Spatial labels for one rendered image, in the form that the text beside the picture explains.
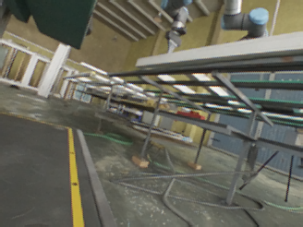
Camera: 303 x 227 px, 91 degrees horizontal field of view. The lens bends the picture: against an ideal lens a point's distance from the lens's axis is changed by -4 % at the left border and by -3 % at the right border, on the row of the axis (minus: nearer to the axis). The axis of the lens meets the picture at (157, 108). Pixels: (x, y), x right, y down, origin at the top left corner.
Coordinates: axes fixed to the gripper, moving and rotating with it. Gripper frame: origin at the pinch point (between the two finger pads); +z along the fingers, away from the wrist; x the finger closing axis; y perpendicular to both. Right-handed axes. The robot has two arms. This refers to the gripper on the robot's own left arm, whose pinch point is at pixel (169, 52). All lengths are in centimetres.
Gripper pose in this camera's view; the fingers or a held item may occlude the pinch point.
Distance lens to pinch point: 116.3
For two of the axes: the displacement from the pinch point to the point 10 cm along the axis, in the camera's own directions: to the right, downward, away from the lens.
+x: -7.1, -2.8, -6.5
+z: -3.0, 9.5, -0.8
